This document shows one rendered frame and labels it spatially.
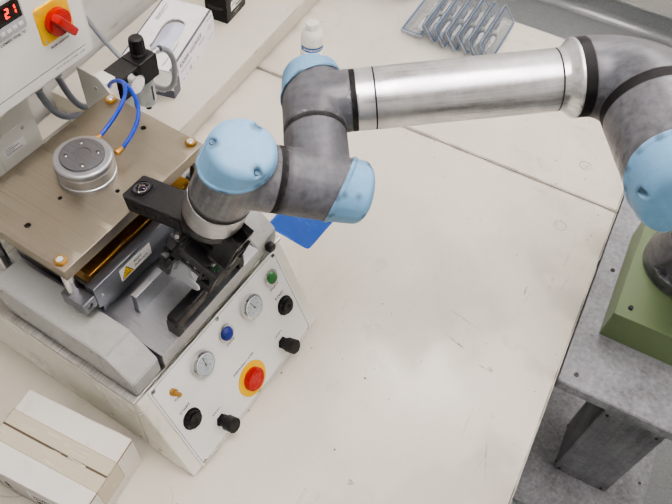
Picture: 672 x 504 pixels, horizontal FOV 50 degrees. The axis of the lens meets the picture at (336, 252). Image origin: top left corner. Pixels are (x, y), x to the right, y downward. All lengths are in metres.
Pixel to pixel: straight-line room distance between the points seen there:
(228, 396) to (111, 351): 0.24
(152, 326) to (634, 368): 0.83
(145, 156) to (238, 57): 0.69
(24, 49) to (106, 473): 0.59
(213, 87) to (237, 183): 0.90
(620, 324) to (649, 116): 0.58
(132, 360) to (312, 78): 0.44
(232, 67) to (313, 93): 0.82
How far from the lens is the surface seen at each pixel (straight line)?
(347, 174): 0.77
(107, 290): 1.00
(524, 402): 1.27
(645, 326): 1.34
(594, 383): 1.33
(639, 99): 0.86
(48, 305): 1.05
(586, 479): 2.06
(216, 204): 0.77
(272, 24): 1.78
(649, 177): 0.81
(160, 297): 1.06
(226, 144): 0.73
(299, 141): 0.80
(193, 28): 1.65
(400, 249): 1.38
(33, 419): 1.16
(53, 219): 0.99
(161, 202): 0.91
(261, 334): 1.17
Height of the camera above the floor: 1.85
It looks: 54 degrees down
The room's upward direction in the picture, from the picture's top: 6 degrees clockwise
